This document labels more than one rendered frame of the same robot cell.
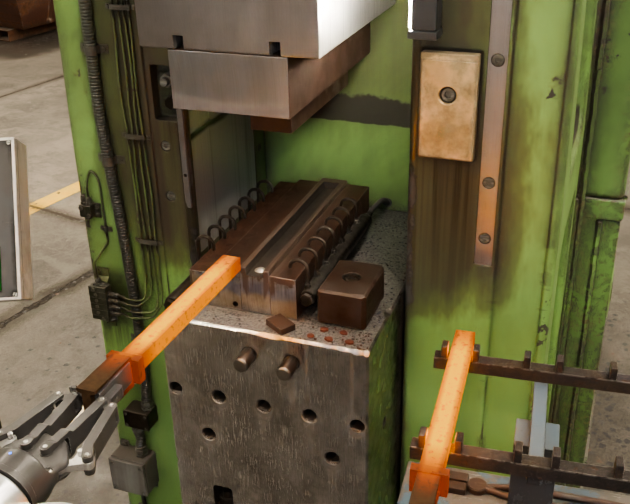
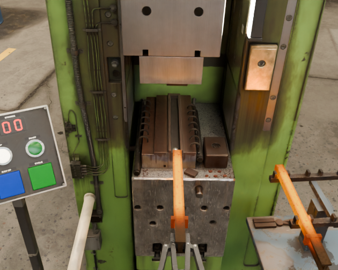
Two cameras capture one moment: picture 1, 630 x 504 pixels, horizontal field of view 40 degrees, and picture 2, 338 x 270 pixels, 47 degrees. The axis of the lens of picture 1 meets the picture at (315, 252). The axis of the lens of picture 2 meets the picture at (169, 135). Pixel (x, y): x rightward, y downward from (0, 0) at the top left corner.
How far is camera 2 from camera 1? 0.63 m
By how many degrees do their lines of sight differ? 20
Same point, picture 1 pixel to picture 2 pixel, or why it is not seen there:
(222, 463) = (158, 234)
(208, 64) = (161, 62)
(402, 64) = not seen: hidden behind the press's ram
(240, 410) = (170, 211)
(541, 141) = (296, 79)
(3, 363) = not seen: outside the picture
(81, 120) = (65, 86)
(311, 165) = (158, 87)
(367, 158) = not seen: hidden behind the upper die
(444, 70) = (261, 53)
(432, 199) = (247, 106)
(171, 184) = (116, 112)
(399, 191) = (199, 94)
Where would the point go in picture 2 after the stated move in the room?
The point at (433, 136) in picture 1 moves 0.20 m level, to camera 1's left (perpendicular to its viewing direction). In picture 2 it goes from (253, 81) to (202, 90)
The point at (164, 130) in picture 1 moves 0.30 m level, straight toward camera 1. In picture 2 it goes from (113, 87) to (153, 127)
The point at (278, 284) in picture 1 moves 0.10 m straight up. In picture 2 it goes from (187, 155) to (189, 133)
